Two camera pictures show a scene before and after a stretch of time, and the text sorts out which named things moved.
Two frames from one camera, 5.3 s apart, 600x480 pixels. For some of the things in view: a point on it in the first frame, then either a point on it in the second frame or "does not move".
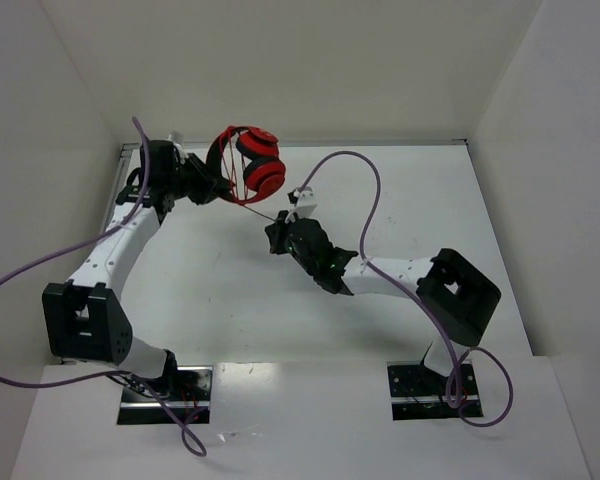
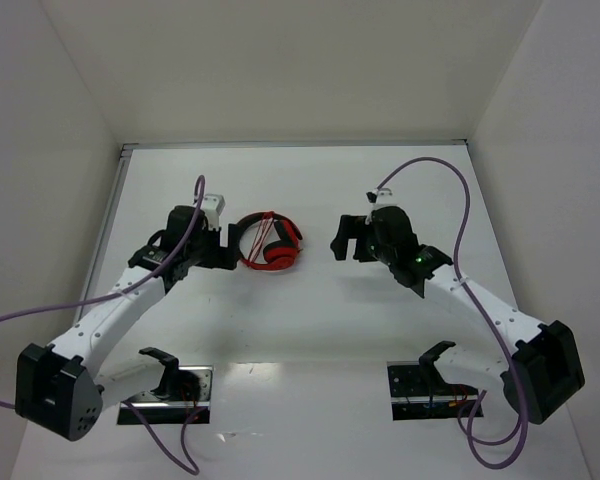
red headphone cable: (234, 193) -> (267, 219)
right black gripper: (276, 232) -> (354, 226)
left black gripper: (198, 179) -> (220, 248)
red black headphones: (264, 168) -> (282, 254)
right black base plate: (419, 392) does not move
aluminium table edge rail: (123, 147) does not move
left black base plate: (188, 391) does not move
